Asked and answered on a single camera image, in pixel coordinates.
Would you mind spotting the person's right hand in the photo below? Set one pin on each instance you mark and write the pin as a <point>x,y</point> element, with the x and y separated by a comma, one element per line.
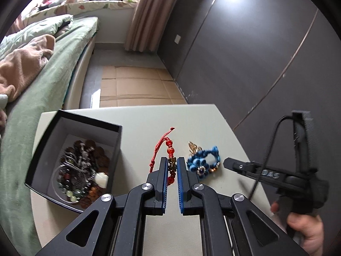
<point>309,232</point>

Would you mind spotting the pink fleece blanket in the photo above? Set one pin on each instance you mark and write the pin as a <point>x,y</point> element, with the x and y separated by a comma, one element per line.
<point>21,64</point>

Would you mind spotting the flattened cardboard sheet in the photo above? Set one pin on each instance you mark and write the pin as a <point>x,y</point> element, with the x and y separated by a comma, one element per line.
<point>138,85</point>

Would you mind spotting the pink curtain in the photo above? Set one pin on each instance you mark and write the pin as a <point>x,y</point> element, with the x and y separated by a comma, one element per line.
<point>151,13</point>
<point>16,24</point>

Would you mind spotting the gold leaf charm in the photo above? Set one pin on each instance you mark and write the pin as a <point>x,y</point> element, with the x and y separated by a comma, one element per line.
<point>193,147</point>

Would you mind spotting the light green quilt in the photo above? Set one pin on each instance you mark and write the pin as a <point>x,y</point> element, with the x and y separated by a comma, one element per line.
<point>32,29</point>

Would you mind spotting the floral window seat cushion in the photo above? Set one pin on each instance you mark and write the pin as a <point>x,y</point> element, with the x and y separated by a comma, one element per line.
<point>88,5</point>

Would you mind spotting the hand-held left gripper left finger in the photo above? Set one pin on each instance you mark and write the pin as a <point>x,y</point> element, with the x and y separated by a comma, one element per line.
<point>164,189</point>

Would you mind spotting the bed with green sheet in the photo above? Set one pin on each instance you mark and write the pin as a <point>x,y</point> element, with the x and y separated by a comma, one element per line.
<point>34,85</point>

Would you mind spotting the dark grey wardrobe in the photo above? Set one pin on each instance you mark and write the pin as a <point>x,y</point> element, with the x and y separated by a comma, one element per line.
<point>239,58</point>

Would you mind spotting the black gift box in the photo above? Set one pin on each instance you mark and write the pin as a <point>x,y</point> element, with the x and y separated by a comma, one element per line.
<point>88,128</point>

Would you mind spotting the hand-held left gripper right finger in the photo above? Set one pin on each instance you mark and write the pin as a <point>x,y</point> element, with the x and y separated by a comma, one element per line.
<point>181,189</point>

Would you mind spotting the pile of colourful clothes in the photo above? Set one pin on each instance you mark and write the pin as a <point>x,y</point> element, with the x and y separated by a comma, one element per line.
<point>52,1</point>

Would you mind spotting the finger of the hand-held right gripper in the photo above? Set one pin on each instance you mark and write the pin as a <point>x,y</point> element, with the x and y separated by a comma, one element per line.
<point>239,166</point>

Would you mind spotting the white wall socket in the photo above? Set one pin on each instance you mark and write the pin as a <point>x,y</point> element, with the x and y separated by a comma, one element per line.
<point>177,39</point>

